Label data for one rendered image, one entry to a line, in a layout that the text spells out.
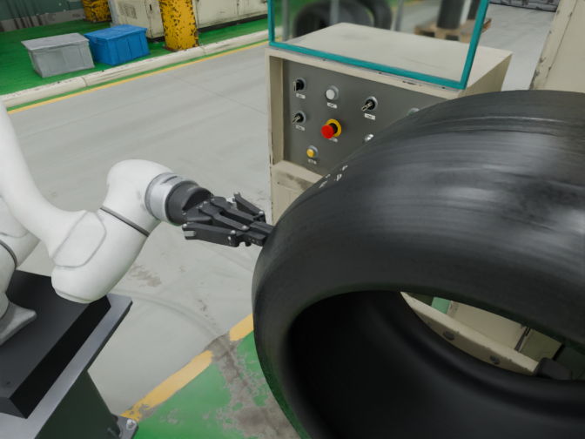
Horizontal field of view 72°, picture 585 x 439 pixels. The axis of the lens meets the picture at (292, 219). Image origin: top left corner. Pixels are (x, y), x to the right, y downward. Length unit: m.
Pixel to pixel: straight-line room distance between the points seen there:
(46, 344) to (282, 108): 0.90
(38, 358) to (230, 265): 1.32
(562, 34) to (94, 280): 0.76
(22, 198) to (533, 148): 0.73
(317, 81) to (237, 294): 1.28
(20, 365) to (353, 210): 0.97
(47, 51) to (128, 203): 4.91
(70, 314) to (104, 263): 0.47
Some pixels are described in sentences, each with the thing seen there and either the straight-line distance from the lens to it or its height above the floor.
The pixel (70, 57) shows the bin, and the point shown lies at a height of 0.17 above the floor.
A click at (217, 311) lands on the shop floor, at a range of 2.07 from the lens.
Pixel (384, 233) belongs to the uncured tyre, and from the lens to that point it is 0.31.
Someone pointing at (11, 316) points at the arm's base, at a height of 0.77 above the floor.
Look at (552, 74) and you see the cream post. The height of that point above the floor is 1.42.
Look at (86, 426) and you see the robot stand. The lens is 1.60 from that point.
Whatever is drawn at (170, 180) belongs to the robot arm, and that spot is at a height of 1.20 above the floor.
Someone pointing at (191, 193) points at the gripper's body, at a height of 1.20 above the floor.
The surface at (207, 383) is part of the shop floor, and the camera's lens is 1.86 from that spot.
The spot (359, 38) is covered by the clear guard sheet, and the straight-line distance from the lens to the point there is 1.06.
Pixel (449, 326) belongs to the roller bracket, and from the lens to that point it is 0.85.
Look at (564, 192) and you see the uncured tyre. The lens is 0.30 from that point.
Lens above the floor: 1.58
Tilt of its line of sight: 38 degrees down
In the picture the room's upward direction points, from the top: straight up
